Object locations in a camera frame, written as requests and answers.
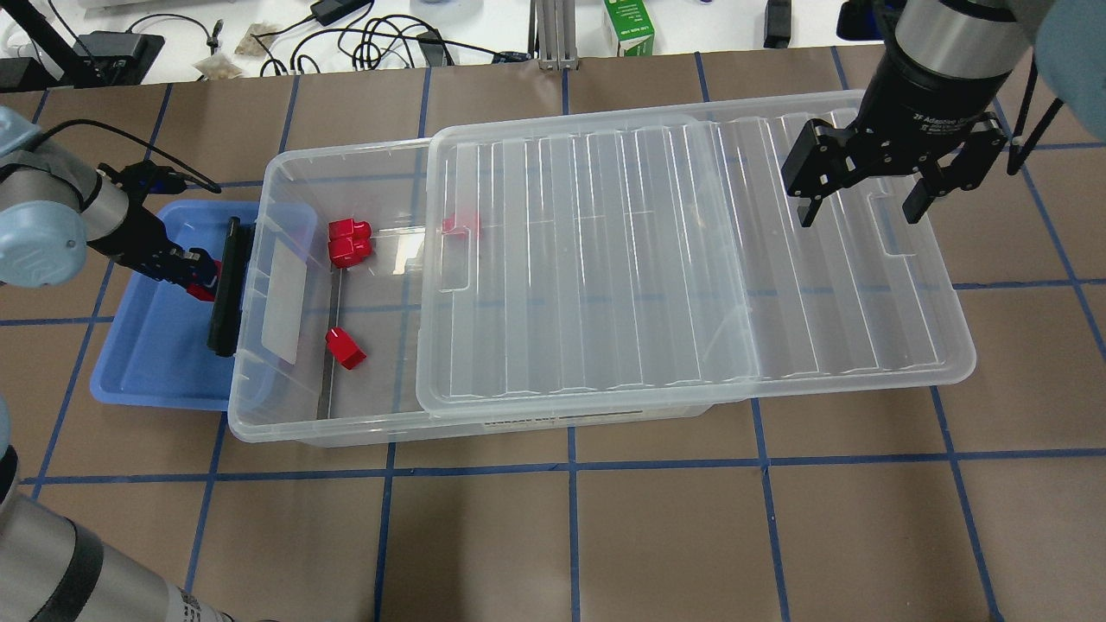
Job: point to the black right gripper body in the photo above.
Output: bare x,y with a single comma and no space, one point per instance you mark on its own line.
918,109

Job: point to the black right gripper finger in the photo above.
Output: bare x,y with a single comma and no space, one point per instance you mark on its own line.
813,187
934,181

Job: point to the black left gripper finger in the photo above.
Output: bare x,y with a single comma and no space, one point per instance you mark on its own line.
196,264

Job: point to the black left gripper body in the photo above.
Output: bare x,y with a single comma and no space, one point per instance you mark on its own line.
141,242

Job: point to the clear plastic box lid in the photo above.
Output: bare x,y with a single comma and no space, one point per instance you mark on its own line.
860,300

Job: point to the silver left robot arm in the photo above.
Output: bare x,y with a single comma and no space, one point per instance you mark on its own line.
52,216

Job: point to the clear plastic storage box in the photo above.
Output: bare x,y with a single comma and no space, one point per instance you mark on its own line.
285,385

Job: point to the blue plastic tray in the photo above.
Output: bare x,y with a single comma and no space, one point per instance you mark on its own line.
156,353

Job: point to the red block pair lower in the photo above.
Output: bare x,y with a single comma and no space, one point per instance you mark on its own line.
344,253

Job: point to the red block pair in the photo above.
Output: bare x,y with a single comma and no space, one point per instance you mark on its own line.
344,253
349,228

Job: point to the red block pair upper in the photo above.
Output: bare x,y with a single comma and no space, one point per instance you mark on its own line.
349,228

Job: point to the green white carton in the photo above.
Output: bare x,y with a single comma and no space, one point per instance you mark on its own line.
629,28

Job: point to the red block under lid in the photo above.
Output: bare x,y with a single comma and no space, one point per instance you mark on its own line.
465,224

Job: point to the black power adapter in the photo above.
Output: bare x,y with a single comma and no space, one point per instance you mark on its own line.
328,12

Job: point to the black box latch handle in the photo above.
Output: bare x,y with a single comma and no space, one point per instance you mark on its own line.
226,313

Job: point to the aluminium frame post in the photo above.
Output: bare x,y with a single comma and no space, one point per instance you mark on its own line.
552,34

